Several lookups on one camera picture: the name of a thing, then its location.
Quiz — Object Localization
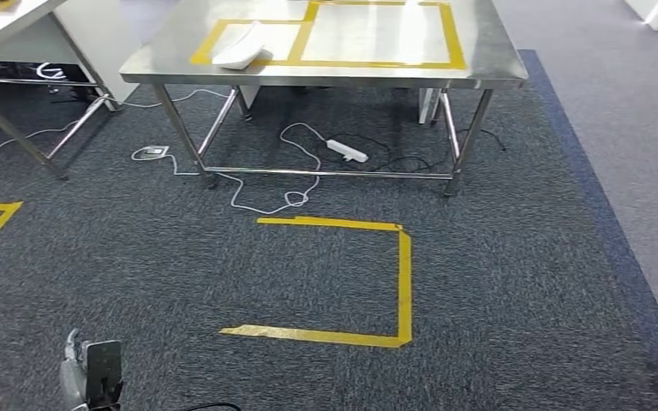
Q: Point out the small yellow table tape square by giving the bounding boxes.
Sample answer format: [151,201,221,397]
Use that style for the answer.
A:
[188,18,314,68]

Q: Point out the white power cable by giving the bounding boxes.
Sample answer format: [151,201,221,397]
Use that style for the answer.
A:
[0,87,232,154]
[130,121,332,217]

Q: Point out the white power strip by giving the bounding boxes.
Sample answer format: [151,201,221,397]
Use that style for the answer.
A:
[325,138,370,164]

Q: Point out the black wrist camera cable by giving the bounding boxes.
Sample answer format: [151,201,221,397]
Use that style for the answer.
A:
[174,402,243,411]

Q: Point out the black equipment case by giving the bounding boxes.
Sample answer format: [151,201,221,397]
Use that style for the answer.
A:
[0,60,102,104]

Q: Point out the large yellow table tape square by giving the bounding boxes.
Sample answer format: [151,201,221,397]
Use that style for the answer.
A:
[288,0,469,71]

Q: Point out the open yellow floor tape square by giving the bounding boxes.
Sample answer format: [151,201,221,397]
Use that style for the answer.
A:
[218,216,414,349]

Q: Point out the steel workbench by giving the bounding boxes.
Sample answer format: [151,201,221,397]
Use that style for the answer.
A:
[119,0,529,199]

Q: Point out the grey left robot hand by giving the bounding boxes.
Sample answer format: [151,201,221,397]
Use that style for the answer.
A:
[59,329,89,411]

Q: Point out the black floor cable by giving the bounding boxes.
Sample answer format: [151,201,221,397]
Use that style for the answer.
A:
[343,128,507,175]

